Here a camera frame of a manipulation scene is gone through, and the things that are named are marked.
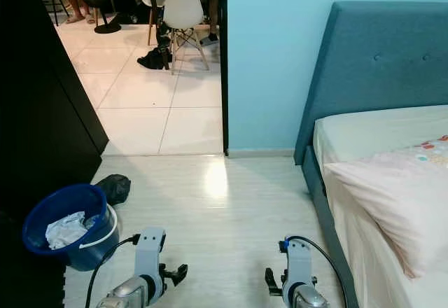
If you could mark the pink pillow with dotted print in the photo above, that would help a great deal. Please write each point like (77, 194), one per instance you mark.
(399, 203)

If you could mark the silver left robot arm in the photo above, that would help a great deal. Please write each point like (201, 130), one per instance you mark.
(126, 295)

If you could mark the blue plastic bucket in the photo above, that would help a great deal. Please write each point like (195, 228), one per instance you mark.
(84, 257)

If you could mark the black plastic bag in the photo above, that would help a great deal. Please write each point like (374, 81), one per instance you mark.
(114, 187)

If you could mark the white crumpled cloth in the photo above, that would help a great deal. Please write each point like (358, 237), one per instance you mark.
(66, 229)

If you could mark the grey skirting board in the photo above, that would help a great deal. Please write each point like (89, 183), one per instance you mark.
(259, 152)

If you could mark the mattress with cream sheet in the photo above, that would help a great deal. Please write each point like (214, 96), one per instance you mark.
(371, 133)

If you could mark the black wardrobe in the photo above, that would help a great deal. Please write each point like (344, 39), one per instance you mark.
(42, 112)

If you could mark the seated person's leg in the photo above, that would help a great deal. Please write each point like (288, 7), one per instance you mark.
(210, 36)

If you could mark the teal upholstered headboard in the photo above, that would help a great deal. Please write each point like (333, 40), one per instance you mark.
(385, 63)

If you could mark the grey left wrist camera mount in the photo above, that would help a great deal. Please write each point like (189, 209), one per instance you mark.
(148, 255)

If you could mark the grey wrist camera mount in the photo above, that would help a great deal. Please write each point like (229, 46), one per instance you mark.
(297, 262)
(148, 255)

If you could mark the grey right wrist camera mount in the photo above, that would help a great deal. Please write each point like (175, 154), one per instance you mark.
(297, 262)

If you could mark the black door frame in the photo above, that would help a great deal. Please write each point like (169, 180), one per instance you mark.
(222, 63)

